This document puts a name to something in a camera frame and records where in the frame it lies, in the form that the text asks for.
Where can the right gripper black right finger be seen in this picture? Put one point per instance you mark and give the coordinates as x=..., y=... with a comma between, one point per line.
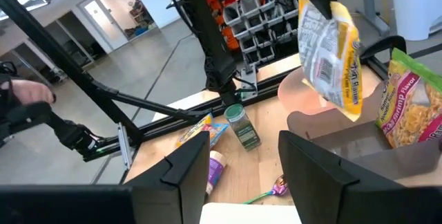
x=328, y=189

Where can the blue and yellow ramen packet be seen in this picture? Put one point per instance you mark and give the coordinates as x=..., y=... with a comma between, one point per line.
x=200, y=130

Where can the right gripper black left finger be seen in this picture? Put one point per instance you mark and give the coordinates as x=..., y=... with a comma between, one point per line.
x=176, y=189

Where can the black aluminium table frame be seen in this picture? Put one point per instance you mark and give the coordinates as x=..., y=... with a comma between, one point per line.
x=52, y=49

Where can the white frame bracket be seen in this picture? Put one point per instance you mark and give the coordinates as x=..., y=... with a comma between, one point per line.
x=125, y=146

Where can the white plastic bin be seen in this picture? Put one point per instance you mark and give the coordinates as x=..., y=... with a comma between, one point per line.
x=248, y=214

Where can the parts rack orange grey bins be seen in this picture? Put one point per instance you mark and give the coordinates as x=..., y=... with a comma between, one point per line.
x=262, y=20

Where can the person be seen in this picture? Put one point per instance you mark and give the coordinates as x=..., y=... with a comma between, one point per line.
x=139, y=8

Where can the person's hand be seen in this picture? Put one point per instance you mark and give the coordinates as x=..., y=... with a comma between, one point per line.
x=31, y=91

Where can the yellow chicken ramen packet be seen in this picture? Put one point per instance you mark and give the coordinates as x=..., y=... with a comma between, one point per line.
x=328, y=58

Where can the green-capped herb spice jar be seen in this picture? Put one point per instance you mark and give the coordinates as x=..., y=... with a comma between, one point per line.
x=243, y=127

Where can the pink translucent bowl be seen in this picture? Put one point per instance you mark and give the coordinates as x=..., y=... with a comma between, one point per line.
x=297, y=92

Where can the grey translucent plastic bin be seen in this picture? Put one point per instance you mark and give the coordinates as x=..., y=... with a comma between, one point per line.
x=362, y=141

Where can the green shrimp ramen packet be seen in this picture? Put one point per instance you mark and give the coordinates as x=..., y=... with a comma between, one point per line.
x=411, y=106

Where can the purple-label spice jar black cap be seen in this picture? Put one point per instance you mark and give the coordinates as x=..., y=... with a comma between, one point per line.
x=217, y=172

